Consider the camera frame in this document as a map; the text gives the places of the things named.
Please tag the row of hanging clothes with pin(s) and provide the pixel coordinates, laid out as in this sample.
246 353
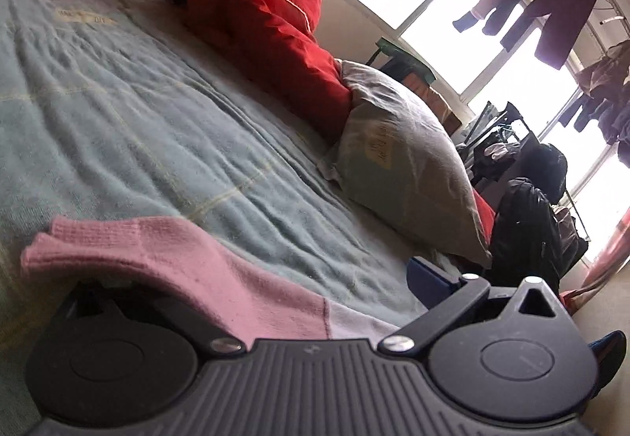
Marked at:
566 12

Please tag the green checked bed blanket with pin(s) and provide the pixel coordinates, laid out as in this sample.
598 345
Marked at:
123 121

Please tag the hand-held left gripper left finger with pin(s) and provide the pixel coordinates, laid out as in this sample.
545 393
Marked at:
197 335

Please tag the pink and white sweater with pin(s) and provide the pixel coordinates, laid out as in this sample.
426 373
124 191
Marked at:
197 268

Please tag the dark blue cloth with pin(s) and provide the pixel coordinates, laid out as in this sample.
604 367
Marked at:
608 357

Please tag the window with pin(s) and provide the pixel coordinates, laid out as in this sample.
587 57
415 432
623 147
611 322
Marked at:
492 62

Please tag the grey pillow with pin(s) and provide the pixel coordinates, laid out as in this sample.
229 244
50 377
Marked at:
408 160

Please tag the pink orange curtain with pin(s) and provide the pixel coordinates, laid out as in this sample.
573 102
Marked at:
605 259

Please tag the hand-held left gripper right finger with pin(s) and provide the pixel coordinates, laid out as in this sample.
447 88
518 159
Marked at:
428 283

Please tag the black backpack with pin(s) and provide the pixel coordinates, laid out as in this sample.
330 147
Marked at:
526 234

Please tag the floor clothes rack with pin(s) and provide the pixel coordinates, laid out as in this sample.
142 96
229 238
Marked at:
497 155

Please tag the red pillow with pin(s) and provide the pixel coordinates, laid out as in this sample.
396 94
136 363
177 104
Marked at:
275 22

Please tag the black jacket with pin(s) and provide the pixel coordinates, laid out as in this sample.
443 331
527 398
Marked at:
546 170

